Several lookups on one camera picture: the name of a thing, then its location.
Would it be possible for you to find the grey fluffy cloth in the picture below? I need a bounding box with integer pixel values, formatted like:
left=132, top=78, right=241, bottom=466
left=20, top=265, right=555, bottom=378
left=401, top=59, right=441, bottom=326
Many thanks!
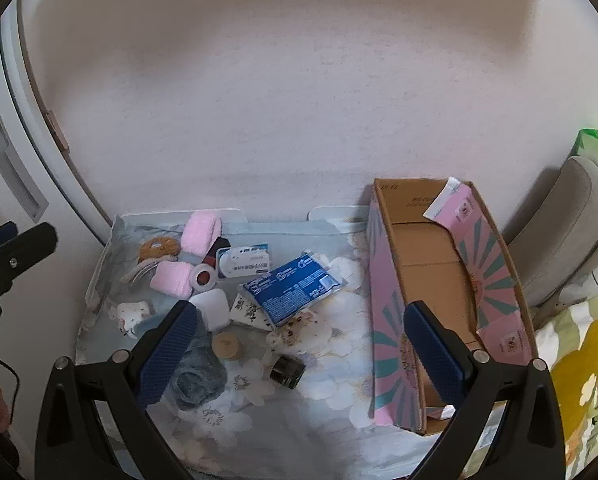
left=144, top=310, right=228, bottom=408

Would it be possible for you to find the white square case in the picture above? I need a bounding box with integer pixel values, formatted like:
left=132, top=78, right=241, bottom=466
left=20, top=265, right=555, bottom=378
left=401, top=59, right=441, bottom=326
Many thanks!
left=189, top=288, right=230, bottom=331

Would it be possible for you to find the dark red small item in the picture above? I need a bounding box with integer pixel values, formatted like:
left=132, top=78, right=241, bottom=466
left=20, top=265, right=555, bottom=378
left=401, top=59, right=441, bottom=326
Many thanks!
left=201, top=236, right=230, bottom=267

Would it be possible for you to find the grey chair cushion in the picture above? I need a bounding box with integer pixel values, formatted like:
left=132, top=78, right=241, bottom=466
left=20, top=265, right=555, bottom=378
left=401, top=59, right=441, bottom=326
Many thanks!
left=501, top=156, right=598, bottom=306

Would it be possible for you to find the pink fluffy cloth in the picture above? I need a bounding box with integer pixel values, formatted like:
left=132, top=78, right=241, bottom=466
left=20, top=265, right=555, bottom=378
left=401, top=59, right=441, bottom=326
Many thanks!
left=151, top=260, right=194, bottom=297
left=180, top=211, right=223, bottom=256

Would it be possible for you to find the black cable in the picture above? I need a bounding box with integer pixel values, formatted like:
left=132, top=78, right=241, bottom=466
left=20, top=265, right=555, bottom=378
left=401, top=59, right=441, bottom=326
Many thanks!
left=0, top=355, right=22, bottom=431

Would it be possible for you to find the white floral pouch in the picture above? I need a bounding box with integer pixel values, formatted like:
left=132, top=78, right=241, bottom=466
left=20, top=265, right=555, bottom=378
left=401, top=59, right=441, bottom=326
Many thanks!
left=229, top=294, right=274, bottom=331

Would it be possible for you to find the small black jar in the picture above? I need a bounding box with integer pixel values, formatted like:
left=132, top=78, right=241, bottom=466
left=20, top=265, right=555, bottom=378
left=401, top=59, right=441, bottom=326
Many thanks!
left=270, top=354, right=306, bottom=389

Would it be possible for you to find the pale grey cushion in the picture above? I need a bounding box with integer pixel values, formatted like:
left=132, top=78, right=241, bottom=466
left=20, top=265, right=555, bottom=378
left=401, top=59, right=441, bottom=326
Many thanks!
left=529, top=232, right=598, bottom=326

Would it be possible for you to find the brown plush toy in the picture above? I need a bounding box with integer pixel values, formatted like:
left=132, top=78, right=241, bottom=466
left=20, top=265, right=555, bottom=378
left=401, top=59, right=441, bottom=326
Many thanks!
left=120, top=236, right=181, bottom=286

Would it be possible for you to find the white tape roll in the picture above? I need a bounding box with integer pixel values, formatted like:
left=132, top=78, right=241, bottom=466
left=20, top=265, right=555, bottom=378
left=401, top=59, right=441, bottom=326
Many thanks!
left=191, top=263, right=221, bottom=292

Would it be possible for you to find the small cork stopper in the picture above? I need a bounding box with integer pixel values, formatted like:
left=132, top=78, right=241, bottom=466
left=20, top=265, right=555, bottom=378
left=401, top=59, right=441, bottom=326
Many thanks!
left=212, top=331, right=243, bottom=362

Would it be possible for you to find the white packet with blue label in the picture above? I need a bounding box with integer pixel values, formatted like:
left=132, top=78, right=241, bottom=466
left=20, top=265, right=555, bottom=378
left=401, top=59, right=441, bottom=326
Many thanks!
left=215, top=242, right=270, bottom=279

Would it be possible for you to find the grey recessed door handle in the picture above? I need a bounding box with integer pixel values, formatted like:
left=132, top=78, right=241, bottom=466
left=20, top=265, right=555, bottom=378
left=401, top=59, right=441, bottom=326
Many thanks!
left=0, top=114, right=50, bottom=221

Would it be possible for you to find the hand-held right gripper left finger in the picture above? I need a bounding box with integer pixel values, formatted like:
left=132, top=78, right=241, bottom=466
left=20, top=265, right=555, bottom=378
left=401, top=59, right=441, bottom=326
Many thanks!
left=35, top=301, right=200, bottom=480

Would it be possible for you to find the yellow floral blanket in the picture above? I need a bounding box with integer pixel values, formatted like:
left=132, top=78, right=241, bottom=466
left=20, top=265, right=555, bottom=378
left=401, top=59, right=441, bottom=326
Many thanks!
left=471, top=287, right=598, bottom=480

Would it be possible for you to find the green packet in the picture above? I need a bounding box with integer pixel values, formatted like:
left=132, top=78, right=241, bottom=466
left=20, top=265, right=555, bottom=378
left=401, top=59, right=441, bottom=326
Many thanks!
left=571, top=129, right=598, bottom=184

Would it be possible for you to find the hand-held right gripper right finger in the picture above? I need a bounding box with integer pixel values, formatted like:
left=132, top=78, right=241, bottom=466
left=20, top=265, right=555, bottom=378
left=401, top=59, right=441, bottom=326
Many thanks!
left=403, top=301, right=564, bottom=480

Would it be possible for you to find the white door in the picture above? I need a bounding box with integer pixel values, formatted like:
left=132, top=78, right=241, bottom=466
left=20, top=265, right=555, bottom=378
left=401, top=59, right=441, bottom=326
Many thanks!
left=0, top=0, right=112, bottom=361

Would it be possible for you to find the white spotted egg toy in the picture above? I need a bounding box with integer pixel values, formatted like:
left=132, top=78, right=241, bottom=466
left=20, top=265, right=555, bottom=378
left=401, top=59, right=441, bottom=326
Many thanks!
left=116, top=301, right=152, bottom=337

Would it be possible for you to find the pink patterned cardboard box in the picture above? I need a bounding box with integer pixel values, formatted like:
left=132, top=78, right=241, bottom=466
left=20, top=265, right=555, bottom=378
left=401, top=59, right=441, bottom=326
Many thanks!
left=366, top=176, right=540, bottom=436

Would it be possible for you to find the brown door hinge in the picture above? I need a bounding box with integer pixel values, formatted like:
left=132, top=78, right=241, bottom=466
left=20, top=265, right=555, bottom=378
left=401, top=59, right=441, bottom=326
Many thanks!
left=46, top=110, right=70, bottom=152

